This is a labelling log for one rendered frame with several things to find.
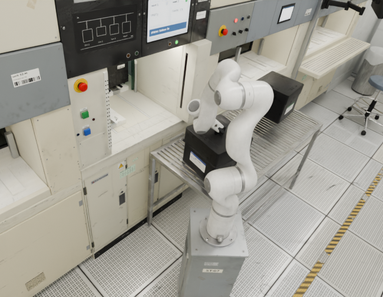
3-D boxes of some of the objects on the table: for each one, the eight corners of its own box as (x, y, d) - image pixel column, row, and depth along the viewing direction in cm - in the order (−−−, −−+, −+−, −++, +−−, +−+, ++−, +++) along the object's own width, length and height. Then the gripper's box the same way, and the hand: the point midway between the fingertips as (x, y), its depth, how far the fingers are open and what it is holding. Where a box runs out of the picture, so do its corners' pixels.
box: (278, 124, 239) (289, 96, 223) (247, 109, 252) (254, 81, 236) (294, 111, 258) (304, 83, 242) (264, 97, 270) (272, 70, 254)
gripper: (192, 115, 169) (207, 128, 185) (213, 132, 160) (226, 143, 175) (201, 105, 169) (214, 118, 184) (222, 121, 160) (234, 133, 175)
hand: (219, 129), depth 178 cm, fingers open, 4 cm apart
